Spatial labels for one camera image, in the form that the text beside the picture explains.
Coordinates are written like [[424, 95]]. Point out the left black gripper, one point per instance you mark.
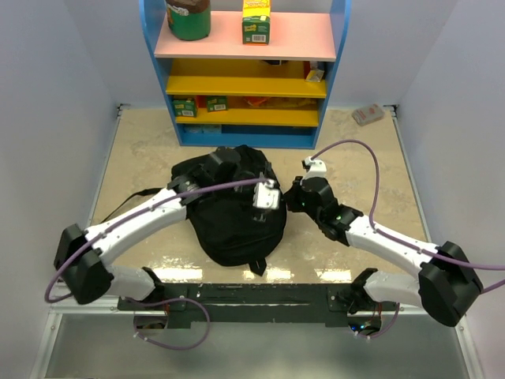
[[256, 213]]

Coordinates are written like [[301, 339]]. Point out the grey red packet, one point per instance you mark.
[[368, 114]]

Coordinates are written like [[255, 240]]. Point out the black backpack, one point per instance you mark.
[[230, 230]]

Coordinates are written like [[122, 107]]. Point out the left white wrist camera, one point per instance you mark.
[[266, 195]]

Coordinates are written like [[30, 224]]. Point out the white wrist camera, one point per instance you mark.
[[314, 168], [266, 195]]

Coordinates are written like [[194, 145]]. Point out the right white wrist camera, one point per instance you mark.
[[314, 168]]

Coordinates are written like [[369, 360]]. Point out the small green box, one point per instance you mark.
[[185, 107], [216, 103]]

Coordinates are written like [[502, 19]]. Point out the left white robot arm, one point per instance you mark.
[[85, 257]]

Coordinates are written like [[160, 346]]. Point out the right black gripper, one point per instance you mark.
[[291, 196]]

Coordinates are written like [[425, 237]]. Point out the left small green box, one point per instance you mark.
[[185, 107]]

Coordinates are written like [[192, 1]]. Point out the orange yellow snack packets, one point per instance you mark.
[[278, 102]]

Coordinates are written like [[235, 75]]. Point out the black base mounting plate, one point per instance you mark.
[[326, 304]]

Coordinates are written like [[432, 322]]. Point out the yellow green carton box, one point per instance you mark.
[[256, 22]]

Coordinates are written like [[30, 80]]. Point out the green cylindrical canister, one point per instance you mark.
[[189, 20]]

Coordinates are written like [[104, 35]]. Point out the blue shelf unit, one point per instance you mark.
[[221, 65]]

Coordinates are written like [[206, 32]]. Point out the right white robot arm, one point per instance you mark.
[[437, 279]]

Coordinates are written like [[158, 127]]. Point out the right small green box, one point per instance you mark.
[[216, 103]]

